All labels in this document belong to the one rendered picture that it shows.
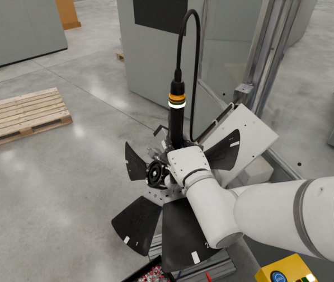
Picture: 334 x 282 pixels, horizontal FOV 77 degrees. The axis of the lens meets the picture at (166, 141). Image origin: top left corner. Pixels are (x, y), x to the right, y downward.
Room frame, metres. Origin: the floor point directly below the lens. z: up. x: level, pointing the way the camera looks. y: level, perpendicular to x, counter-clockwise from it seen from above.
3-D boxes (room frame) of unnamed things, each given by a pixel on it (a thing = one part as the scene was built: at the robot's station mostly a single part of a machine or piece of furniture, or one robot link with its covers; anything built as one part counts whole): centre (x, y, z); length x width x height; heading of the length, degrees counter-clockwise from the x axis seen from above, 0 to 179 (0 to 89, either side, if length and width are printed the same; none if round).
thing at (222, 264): (0.68, -0.17, 0.04); 0.62 x 0.45 x 0.08; 108
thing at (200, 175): (0.33, -0.08, 1.46); 0.09 x 0.03 x 0.08; 108
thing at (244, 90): (0.99, -0.40, 1.35); 0.10 x 0.07 x 0.09; 143
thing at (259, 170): (0.85, -0.52, 0.92); 0.17 x 0.16 x 0.11; 108
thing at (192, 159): (0.39, -0.06, 1.46); 0.11 x 0.10 x 0.07; 18
